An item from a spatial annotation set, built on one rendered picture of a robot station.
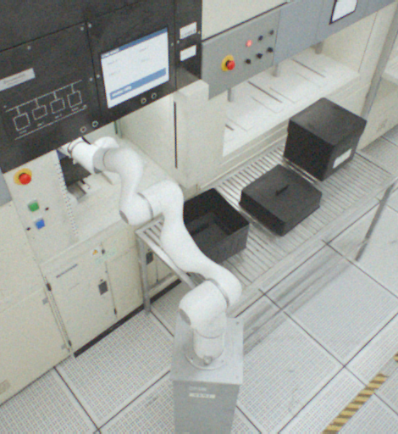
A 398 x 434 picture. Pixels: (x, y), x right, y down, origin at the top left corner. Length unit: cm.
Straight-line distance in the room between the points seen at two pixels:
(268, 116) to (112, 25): 133
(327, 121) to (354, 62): 77
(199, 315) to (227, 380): 42
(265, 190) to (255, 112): 60
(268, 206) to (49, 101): 113
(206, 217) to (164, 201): 75
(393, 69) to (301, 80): 62
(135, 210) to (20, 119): 46
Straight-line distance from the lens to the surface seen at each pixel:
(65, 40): 166
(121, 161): 168
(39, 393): 287
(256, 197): 237
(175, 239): 164
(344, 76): 326
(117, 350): 288
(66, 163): 223
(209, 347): 189
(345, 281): 324
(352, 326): 308
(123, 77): 185
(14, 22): 157
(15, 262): 208
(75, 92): 176
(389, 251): 349
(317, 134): 254
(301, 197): 241
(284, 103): 295
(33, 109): 171
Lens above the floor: 257
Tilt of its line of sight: 49 degrees down
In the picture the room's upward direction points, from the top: 2 degrees clockwise
